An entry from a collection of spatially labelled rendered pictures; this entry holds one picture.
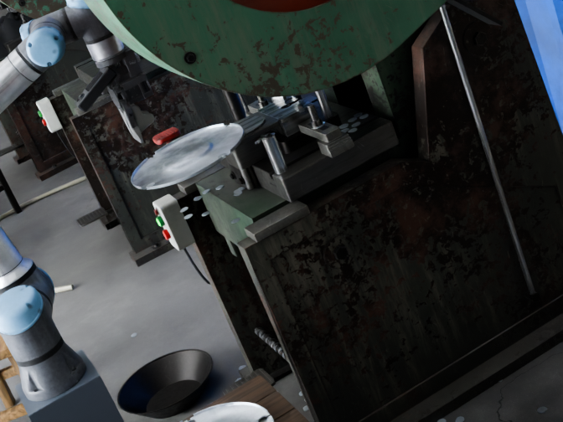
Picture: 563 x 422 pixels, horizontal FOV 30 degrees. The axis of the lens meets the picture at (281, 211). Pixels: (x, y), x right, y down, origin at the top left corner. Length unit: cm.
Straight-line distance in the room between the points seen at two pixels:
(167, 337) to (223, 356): 32
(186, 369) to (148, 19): 152
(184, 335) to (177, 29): 169
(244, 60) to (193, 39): 11
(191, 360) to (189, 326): 31
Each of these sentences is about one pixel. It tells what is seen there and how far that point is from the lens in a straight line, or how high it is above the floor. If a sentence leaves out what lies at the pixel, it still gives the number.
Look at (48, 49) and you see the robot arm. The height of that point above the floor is 117.
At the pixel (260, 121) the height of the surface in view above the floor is 79.
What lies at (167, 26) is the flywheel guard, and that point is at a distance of 194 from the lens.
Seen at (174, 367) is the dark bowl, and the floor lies 4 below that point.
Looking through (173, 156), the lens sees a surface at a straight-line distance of 250.
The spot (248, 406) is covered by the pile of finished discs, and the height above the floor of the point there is 37.
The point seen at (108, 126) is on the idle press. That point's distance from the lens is 402.
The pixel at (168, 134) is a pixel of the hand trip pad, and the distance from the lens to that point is 279.
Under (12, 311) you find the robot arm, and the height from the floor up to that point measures 67.
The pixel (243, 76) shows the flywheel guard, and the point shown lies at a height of 102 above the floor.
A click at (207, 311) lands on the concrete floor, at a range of 353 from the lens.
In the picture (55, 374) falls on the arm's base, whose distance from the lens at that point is 245.
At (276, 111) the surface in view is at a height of 78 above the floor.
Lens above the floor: 153
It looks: 22 degrees down
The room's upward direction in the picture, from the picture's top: 22 degrees counter-clockwise
